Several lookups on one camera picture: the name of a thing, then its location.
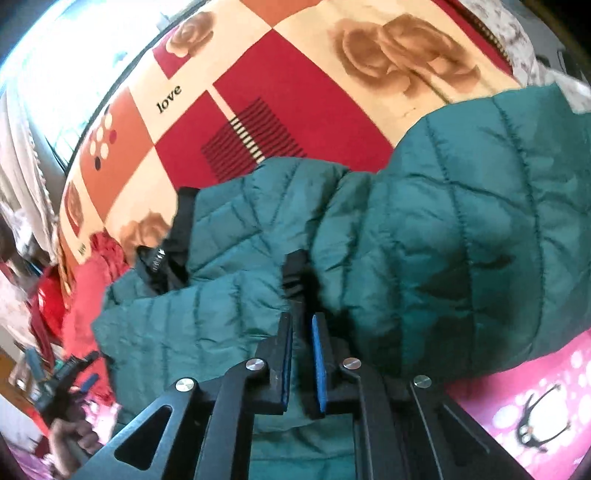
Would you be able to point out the bright window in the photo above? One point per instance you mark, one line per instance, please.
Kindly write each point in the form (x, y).
(69, 60)

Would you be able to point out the coral red garment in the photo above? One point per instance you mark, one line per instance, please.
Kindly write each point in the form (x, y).
(92, 300)

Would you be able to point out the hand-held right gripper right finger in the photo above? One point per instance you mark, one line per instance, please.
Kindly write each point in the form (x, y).
(318, 369)

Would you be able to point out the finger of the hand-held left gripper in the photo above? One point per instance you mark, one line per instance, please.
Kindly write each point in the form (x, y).
(85, 359)
(88, 383)

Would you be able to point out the white curtain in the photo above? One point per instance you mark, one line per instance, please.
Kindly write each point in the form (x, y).
(21, 184)

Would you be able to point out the grey floral cloth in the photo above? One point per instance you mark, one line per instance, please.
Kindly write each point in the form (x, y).
(521, 41)

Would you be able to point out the red cream rose printed blanket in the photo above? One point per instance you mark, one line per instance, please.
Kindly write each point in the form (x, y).
(286, 87)

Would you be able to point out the dark red cloth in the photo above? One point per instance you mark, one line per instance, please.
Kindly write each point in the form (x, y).
(46, 304)

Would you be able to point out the green quilted puffer jacket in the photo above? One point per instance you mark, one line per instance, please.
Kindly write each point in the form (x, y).
(415, 240)

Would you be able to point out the person's left hand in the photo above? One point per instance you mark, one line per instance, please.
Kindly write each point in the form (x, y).
(71, 438)

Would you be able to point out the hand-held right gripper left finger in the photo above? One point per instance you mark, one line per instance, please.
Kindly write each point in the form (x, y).
(287, 364)

